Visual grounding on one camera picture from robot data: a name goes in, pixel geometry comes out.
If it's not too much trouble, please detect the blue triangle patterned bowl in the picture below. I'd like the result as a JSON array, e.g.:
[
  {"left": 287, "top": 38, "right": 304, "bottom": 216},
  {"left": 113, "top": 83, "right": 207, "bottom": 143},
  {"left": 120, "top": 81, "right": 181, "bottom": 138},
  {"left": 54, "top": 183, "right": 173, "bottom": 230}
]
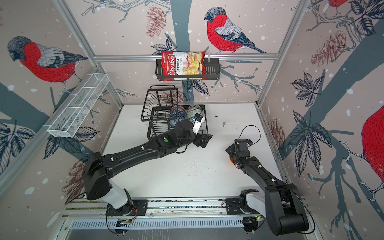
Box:
[{"left": 170, "top": 107, "right": 187, "bottom": 121}]

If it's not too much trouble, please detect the green patterned ceramic bowl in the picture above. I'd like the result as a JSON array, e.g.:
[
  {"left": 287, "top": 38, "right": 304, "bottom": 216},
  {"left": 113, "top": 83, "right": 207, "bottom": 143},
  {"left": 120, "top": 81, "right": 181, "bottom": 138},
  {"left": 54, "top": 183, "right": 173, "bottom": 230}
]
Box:
[{"left": 186, "top": 105, "right": 202, "bottom": 120}]

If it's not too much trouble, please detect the black wire dish rack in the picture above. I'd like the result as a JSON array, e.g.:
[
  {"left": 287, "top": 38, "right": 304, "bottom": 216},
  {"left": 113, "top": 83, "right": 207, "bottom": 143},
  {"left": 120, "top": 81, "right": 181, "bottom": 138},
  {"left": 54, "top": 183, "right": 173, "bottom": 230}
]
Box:
[{"left": 141, "top": 85, "right": 208, "bottom": 139}]

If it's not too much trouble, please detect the blue floral ceramic bowl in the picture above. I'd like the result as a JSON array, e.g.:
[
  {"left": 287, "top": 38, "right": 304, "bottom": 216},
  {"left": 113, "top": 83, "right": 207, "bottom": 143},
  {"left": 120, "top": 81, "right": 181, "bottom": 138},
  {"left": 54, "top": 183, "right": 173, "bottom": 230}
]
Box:
[{"left": 169, "top": 119, "right": 179, "bottom": 129}]

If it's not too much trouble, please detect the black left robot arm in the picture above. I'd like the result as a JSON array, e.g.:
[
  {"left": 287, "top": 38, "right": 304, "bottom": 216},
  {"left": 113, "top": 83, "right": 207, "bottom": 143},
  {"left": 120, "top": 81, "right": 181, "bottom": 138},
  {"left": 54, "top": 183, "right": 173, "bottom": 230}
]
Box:
[{"left": 83, "top": 120, "right": 213, "bottom": 210}]

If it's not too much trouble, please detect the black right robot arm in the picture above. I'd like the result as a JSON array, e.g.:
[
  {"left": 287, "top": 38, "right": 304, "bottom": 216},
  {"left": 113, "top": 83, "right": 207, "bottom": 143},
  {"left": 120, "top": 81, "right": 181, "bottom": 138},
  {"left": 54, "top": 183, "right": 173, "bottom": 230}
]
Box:
[{"left": 226, "top": 139, "right": 310, "bottom": 236}]

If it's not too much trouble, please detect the red cassava chips bag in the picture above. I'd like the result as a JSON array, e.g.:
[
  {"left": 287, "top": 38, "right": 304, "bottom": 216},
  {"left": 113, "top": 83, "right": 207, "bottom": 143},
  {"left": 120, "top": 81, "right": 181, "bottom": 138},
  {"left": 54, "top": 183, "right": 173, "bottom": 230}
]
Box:
[{"left": 161, "top": 51, "right": 207, "bottom": 81}]

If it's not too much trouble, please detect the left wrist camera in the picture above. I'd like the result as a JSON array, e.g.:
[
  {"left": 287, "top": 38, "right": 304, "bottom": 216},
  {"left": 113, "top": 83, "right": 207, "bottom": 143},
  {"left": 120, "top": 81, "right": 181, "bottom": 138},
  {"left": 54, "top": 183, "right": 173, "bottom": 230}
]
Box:
[{"left": 193, "top": 114, "right": 206, "bottom": 135}]

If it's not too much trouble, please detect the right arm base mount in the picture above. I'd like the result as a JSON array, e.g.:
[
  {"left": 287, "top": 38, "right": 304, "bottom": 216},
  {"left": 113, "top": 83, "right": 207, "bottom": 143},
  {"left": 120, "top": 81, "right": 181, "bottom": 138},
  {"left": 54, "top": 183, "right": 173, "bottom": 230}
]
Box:
[{"left": 223, "top": 198, "right": 262, "bottom": 216}]

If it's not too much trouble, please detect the black wall shelf basket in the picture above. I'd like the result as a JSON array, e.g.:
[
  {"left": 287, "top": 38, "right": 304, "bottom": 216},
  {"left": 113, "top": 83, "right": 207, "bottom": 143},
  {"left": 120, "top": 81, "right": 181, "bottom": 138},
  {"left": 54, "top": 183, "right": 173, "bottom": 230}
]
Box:
[{"left": 155, "top": 58, "right": 221, "bottom": 82}]

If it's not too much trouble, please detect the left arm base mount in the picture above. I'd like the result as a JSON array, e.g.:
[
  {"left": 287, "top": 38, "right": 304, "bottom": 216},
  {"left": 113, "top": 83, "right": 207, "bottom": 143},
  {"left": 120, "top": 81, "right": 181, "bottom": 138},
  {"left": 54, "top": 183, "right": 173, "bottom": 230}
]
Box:
[{"left": 106, "top": 199, "right": 149, "bottom": 217}]

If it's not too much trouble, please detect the white wire mesh shelf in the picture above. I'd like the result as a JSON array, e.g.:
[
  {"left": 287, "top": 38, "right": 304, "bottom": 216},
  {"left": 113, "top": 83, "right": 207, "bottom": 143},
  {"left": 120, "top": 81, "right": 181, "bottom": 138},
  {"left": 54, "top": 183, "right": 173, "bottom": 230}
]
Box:
[{"left": 48, "top": 73, "right": 110, "bottom": 138}]

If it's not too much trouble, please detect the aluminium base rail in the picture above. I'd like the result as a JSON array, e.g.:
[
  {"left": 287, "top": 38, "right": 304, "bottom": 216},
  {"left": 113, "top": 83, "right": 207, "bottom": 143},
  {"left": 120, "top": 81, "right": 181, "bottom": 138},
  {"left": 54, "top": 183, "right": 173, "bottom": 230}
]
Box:
[{"left": 64, "top": 196, "right": 310, "bottom": 218}]

